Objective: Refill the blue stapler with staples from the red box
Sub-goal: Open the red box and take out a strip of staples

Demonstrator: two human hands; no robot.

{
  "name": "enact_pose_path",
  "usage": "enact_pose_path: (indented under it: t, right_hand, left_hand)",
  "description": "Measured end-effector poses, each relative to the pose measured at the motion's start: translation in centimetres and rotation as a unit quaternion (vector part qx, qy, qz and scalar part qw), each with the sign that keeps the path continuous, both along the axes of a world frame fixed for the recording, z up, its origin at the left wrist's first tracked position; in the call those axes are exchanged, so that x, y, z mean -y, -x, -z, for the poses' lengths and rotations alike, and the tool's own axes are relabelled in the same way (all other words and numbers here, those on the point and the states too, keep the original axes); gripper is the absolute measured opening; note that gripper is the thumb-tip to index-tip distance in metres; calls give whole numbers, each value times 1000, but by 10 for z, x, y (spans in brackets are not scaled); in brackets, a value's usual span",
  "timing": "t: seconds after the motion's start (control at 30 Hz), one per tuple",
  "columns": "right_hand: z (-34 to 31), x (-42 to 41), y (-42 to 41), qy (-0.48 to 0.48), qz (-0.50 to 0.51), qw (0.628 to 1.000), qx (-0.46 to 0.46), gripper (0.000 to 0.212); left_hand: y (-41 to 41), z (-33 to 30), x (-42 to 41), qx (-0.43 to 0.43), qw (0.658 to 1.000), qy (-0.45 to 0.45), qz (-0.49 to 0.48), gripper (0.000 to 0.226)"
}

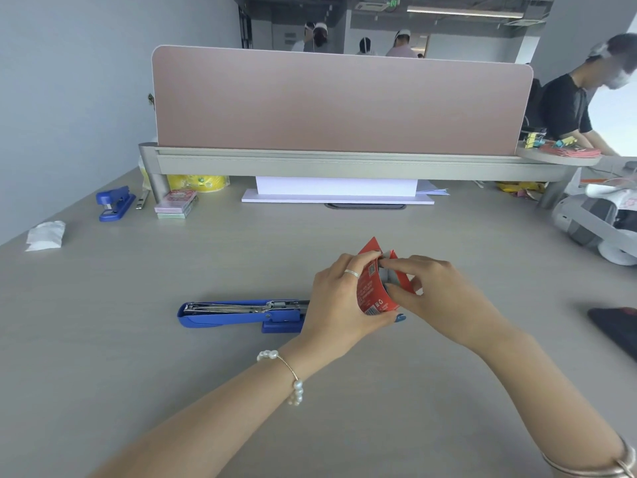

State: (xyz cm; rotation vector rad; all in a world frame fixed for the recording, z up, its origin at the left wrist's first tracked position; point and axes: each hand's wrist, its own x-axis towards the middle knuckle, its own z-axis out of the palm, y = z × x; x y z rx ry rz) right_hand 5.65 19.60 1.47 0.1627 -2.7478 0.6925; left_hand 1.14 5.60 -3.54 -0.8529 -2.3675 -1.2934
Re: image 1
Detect person's right hand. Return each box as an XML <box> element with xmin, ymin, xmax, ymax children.
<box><xmin>378</xmin><ymin>255</ymin><xmax>509</xmax><ymax>355</ymax></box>

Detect person's left hand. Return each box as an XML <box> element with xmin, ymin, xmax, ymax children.
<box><xmin>299</xmin><ymin>251</ymin><xmax>407</xmax><ymax>364</ymax></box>

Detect small red cardboard box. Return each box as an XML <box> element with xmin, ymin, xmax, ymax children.
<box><xmin>356</xmin><ymin>237</ymin><xmax>417</xmax><ymax>317</ymax></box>

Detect person's right forearm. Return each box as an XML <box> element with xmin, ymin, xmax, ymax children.
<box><xmin>475</xmin><ymin>326</ymin><xmax>637</xmax><ymax>478</ymax></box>

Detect person's left forearm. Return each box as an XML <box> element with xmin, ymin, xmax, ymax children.
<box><xmin>92</xmin><ymin>338</ymin><xmax>329</xmax><ymax>478</ymax></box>

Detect white paper stack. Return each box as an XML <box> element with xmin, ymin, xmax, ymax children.
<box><xmin>241</xmin><ymin>176</ymin><xmax>436</xmax><ymax>205</ymax></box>

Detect grey desk shelf riser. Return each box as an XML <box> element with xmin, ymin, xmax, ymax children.
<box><xmin>138</xmin><ymin>142</ymin><xmax>603</xmax><ymax>210</ymax></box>

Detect yellow plastic bag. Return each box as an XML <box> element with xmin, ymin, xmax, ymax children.
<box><xmin>496</xmin><ymin>180</ymin><xmax>547</xmax><ymax>199</ymax></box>

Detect long open blue stapler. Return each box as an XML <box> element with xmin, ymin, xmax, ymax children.
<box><xmin>177</xmin><ymin>299</ymin><xmax>311</xmax><ymax>335</ymax></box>

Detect pink desk divider panel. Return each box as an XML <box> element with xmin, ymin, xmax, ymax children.
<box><xmin>151</xmin><ymin>44</ymin><xmax>534</xmax><ymax>157</ymax></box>

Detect colourful binder clips pile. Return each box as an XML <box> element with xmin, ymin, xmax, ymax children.
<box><xmin>524</xmin><ymin>130</ymin><xmax>579</xmax><ymax>150</ymax></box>

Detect white grey headset device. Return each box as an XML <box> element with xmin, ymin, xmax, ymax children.
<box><xmin>551</xmin><ymin>161</ymin><xmax>637</xmax><ymax>267</ymax></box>

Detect black flat device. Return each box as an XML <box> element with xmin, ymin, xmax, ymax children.
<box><xmin>587</xmin><ymin>307</ymin><xmax>637</xmax><ymax>364</ymax></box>

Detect pile of red papers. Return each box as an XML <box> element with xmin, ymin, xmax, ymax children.
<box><xmin>540</xmin><ymin>142</ymin><xmax>603</xmax><ymax>159</ymax></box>

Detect yellow tape roll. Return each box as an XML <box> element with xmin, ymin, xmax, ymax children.
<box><xmin>142</xmin><ymin>166</ymin><xmax>231</xmax><ymax>194</ymax></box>

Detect stack of pink staple boxes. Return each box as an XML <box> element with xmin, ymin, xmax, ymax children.
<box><xmin>154</xmin><ymin>189</ymin><xmax>199</xmax><ymax>220</ymax></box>

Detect silver bangle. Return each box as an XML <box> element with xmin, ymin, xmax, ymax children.
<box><xmin>541</xmin><ymin>435</ymin><xmax>637</xmax><ymax>478</ymax></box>

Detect long ceiling light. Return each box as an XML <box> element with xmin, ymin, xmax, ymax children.
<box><xmin>406</xmin><ymin>6</ymin><xmax>525</xmax><ymax>20</ymax></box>

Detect small blue stapler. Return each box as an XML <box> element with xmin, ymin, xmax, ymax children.
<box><xmin>96</xmin><ymin>186</ymin><xmax>136</xmax><ymax>223</ymax></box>

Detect crumpled white tissue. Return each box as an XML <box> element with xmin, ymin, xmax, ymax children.
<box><xmin>25</xmin><ymin>220</ymin><xmax>67</xmax><ymax>253</ymax></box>

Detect pearl bracelet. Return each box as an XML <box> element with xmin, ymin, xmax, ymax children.
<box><xmin>256</xmin><ymin>349</ymin><xmax>305</xmax><ymax>408</ymax></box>

